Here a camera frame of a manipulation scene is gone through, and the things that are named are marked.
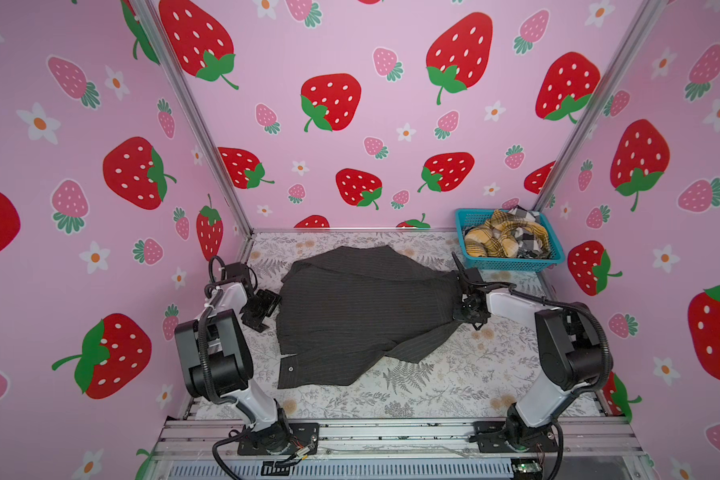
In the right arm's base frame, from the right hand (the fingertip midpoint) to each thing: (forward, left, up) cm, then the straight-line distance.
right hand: (460, 314), depth 97 cm
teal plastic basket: (+40, -5, +7) cm, 41 cm away
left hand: (-8, +59, +6) cm, 60 cm away
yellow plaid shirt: (+28, -13, +9) cm, 32 cm away
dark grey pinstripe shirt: (-4, +39, +1) cm, 39 cm away
